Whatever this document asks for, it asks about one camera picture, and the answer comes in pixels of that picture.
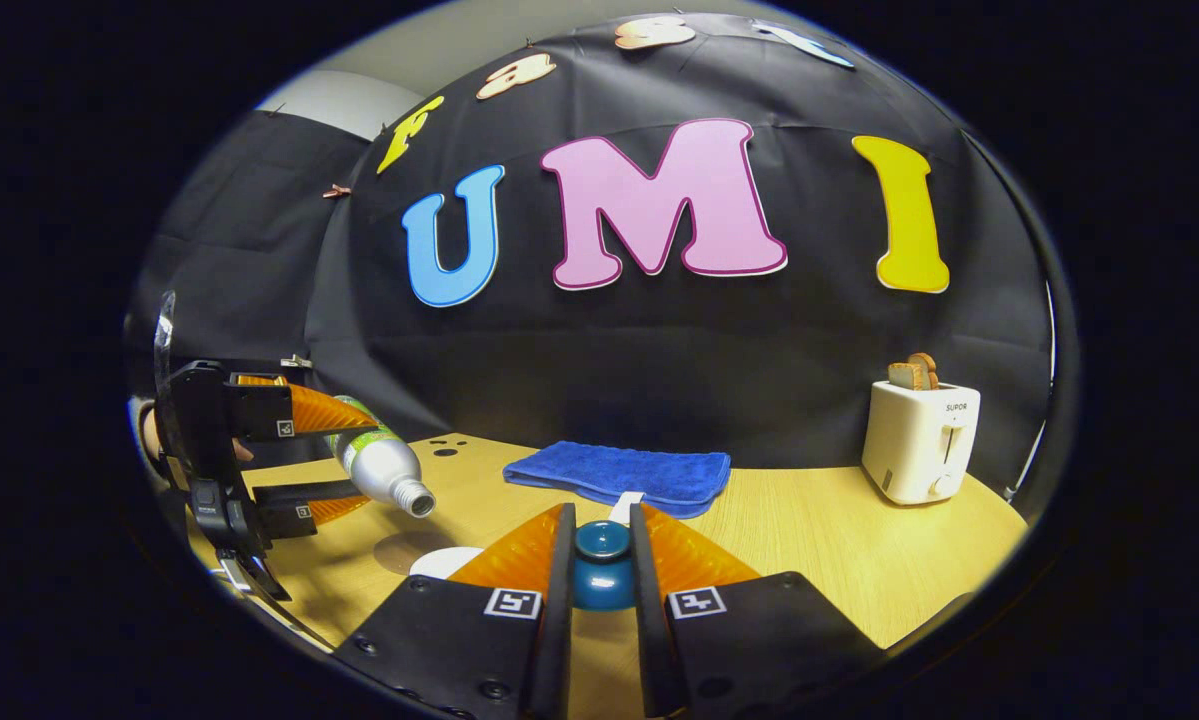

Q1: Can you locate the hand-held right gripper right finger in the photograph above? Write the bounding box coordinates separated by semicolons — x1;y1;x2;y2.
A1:
629;502;885;719

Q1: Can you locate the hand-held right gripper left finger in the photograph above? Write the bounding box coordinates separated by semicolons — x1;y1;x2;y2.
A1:
334;502;578;720

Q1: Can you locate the teal teacup lid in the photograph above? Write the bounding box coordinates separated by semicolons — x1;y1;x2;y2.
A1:
571;520;638;612

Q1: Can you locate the silver green-label water bottle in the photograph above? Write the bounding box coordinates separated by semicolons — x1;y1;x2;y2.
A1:
324;395;437;519

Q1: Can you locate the round brown coaster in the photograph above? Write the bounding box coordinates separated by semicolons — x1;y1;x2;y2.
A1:
373;530;460;577

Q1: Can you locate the teal teacup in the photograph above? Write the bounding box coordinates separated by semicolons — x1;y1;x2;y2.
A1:
409;546;486;580

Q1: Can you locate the blue towel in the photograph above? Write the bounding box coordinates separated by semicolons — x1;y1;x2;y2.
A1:
503;440;732;523

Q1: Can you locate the black backdrop cloth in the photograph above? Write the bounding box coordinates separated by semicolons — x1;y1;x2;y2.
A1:
124;12;1060;501

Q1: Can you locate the white toaster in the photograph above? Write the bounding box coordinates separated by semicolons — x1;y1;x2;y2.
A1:
861;380;982;506

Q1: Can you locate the white cable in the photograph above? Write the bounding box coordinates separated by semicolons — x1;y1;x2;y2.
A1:
1007;283;1057;498

